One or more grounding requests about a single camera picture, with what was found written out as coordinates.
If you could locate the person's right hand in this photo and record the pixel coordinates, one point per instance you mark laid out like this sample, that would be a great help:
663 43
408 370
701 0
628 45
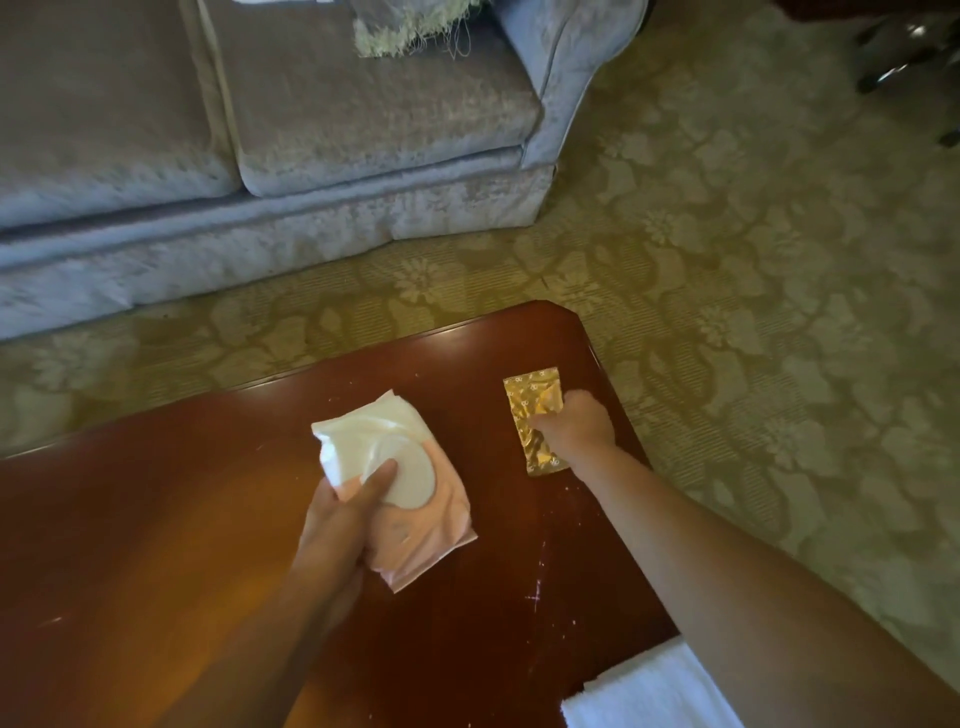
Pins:
577 427

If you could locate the person's left hand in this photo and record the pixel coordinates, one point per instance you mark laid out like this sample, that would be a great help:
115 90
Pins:
337 525

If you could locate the person's right fingers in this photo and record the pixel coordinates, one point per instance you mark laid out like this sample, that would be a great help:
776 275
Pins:
546 427

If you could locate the person's left thumb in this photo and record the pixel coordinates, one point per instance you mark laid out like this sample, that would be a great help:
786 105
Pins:
375 484

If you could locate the gold foil packet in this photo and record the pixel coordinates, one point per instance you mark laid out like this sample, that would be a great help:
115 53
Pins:
534 420

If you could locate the white and pink wipes pack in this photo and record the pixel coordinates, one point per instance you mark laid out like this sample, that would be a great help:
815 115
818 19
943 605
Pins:
405 480

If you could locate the person's left forearm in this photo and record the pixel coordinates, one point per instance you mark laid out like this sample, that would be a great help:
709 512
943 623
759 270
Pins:
262 645

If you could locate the person's right forearm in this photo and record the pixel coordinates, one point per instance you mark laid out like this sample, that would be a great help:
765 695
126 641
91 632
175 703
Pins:
750 592

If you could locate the brown wooden coffee table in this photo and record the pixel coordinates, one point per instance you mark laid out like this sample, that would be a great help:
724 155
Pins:
315 525

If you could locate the white towel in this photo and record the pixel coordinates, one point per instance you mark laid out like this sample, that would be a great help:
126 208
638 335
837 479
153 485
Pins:
645 690

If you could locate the grey velvet sofa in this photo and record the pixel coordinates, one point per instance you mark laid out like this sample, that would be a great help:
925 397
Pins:
262 127

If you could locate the black office chair base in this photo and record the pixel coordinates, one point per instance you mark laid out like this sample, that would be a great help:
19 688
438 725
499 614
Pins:
911 52

